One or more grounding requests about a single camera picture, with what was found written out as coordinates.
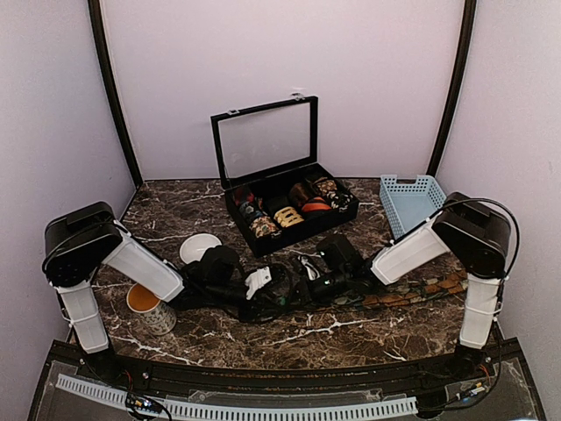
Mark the blue plastic basket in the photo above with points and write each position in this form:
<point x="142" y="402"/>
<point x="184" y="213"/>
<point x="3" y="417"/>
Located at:
<point x="408" y="203"/>

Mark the camouflage patterned necktie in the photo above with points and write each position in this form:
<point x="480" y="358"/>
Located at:
<point x="394" y="294"/>

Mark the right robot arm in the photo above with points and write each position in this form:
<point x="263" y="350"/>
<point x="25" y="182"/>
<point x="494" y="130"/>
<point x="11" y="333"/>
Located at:
<point x="482" y="234"/>

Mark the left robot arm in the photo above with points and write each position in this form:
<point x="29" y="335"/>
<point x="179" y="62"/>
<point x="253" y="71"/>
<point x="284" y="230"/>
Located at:
<point x="78" y="243"/>

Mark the cream striped rolled tie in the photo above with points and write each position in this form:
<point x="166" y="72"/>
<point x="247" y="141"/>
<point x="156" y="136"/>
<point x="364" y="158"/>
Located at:
<point x="288" y="216"/>

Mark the black tie storage box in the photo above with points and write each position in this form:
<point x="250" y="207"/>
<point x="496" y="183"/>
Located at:
<point x="269" y="148"/>

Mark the brown rolled tie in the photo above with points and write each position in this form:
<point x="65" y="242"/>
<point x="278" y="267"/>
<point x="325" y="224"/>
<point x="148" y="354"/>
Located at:
<point x="299" y="195"/>

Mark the floral dark rolled tie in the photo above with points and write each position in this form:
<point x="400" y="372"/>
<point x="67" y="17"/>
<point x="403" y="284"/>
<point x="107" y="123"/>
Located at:
<point x="263" y="226"/>

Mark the blue dotted rolled tie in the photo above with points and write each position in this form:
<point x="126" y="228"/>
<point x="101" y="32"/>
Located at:
<point x="250" y="211"/>

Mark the orange black rolled tie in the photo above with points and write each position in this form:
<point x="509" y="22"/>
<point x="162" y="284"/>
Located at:
<point x="315" y="204"/>

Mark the red dark rolled tie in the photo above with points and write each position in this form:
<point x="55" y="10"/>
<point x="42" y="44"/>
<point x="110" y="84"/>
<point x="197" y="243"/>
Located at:
<point x="243" y="194"/>

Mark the tan patterned rolled tie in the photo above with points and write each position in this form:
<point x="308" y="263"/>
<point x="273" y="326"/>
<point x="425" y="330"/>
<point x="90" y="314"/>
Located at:
<point x="324" y="186"/>

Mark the black white rolled tie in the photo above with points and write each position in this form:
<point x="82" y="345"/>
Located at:
<point x="339" y="200"/>

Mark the white and orange bowl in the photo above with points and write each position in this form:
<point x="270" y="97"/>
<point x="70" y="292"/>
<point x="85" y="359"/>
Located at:
<point x="194" y="247"/>

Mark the patterned mug with orange liquid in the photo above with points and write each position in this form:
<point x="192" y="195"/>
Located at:
<point x="158" y="317"/>

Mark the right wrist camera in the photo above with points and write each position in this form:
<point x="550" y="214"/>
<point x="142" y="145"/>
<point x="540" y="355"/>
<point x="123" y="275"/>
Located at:
<point x="306" y="267"/>

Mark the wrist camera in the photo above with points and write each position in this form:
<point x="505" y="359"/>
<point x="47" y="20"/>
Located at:
<point x="257" y="280"/>
<point x="306" y="267"/>

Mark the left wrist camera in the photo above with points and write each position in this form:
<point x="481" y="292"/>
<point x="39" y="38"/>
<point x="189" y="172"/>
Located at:
<point x="257" y="280"/>

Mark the black front rail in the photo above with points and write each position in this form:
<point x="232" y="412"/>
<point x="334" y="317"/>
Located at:
<point x="427" y="377"/>

